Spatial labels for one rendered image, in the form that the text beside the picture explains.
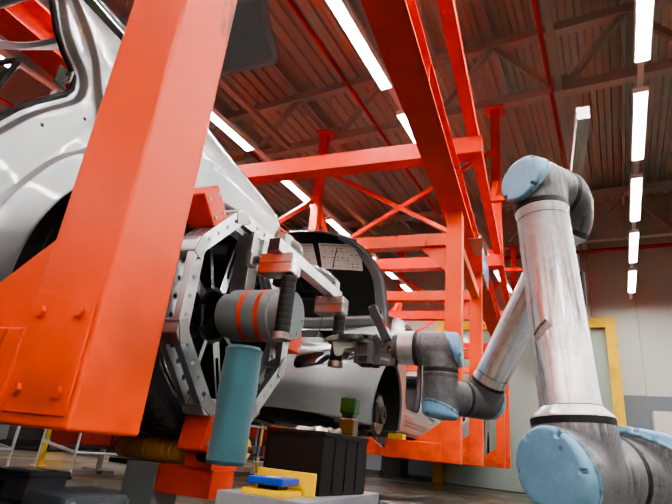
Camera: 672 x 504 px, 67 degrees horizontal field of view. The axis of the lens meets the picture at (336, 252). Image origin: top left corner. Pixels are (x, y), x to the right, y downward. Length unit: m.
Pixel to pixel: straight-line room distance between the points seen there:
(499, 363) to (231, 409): 0.67
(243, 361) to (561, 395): 0.66
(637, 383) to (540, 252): 13.14
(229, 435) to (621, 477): 0.75
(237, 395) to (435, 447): 3.82
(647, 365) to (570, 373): 13.27
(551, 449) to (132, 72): 1.09
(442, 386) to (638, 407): 12.90
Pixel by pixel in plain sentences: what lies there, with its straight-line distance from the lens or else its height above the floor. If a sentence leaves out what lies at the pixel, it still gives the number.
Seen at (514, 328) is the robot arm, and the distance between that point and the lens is 1.35.
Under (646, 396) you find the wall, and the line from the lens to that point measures 14.19.
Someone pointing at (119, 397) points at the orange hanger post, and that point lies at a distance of 0.96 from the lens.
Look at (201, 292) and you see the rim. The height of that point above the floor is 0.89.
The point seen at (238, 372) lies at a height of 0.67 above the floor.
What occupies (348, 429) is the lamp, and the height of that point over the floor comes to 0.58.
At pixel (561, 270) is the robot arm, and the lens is 1.12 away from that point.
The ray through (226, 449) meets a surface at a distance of 1.18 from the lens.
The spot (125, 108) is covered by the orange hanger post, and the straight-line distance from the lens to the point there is 1.13.
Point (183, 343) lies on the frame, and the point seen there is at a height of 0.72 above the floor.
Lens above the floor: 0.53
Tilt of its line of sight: 21 degrees up
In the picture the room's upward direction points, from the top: 6 degrees clockwise
